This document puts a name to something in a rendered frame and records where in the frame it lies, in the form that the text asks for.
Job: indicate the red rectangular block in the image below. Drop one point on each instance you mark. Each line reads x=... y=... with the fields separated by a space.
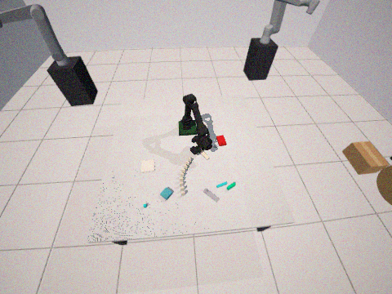
x=221 y=140

